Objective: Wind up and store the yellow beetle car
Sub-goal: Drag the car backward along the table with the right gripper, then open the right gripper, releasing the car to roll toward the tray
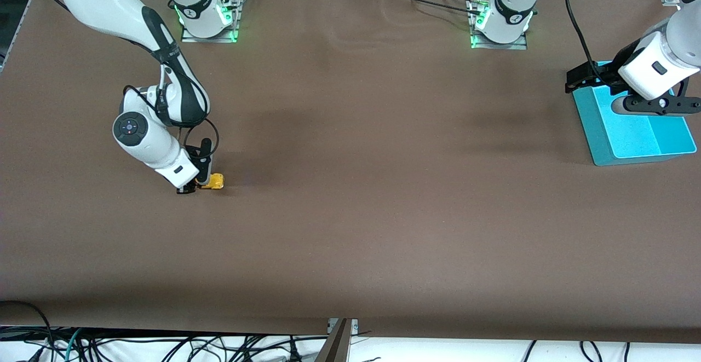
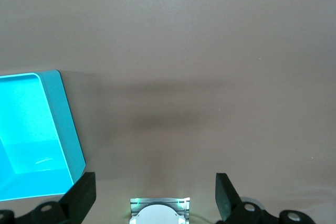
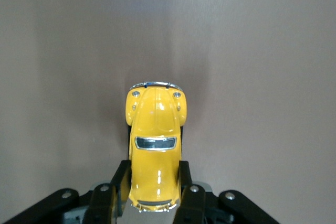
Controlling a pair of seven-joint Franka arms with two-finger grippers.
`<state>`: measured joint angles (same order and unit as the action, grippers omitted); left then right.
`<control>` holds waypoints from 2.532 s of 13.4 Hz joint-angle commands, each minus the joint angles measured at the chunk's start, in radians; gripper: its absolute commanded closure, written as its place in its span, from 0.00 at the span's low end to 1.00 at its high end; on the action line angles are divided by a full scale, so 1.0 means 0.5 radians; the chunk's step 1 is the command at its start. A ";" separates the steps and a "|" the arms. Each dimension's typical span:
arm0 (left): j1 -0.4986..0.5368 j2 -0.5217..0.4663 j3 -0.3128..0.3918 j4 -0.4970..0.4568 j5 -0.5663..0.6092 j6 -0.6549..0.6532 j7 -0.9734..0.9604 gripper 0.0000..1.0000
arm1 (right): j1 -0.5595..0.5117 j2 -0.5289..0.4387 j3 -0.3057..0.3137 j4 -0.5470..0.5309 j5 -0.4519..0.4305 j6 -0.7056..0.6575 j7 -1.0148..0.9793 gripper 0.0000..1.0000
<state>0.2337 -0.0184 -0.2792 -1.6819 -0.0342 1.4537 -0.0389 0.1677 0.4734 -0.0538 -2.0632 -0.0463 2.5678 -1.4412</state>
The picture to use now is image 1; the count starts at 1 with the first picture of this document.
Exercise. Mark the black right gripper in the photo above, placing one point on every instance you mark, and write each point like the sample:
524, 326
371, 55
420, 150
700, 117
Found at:
190, 189

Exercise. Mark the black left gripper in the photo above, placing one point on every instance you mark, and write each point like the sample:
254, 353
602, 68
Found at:
604, 78

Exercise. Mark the yellow toy beetle car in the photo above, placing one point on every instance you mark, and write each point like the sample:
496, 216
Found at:
217, 181

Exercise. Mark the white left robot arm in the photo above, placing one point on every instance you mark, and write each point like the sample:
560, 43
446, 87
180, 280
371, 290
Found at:
509, 0

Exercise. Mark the teal plastic tray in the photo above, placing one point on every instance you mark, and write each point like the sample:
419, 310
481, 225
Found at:
646, 137

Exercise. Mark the brown table cover sheet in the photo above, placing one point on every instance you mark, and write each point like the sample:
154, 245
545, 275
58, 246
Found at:
350, 214

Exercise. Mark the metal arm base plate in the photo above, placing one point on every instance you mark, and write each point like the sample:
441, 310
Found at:
211, 39
515, 46

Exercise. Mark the silver table edge bracket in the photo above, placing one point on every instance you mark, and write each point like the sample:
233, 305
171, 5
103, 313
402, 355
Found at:
355, 326

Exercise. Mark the dark metal post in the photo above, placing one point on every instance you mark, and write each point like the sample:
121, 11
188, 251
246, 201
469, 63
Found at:
335, 345

